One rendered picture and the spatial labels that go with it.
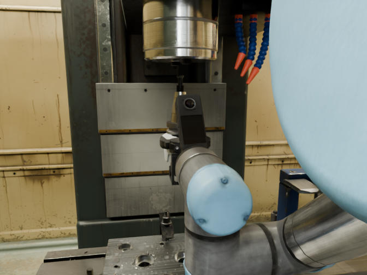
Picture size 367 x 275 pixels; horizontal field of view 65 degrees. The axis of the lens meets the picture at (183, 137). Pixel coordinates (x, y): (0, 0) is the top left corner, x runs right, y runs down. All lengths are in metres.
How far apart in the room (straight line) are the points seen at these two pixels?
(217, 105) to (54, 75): 0.80
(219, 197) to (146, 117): 0.77
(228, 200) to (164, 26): 0.36
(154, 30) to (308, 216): 0.42
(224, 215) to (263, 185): 1.38
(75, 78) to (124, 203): 0.51
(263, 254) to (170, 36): 0.40
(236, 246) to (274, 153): 1.31
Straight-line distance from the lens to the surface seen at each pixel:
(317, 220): 0.36
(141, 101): 1.06
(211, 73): 1.11
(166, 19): 0.58
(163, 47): 0.58
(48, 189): 1.62
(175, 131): 0.63
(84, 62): 1.12
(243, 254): 0.41
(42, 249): 1.71
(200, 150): 0.44
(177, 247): 0.81
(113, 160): 1.11
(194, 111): 0.52
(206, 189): 0.33
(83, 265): 0.95
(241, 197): 0.34
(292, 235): 0.41
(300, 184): 0.63
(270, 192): 1.76
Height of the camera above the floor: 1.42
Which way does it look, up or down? 11 degrees down
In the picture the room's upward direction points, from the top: straight up
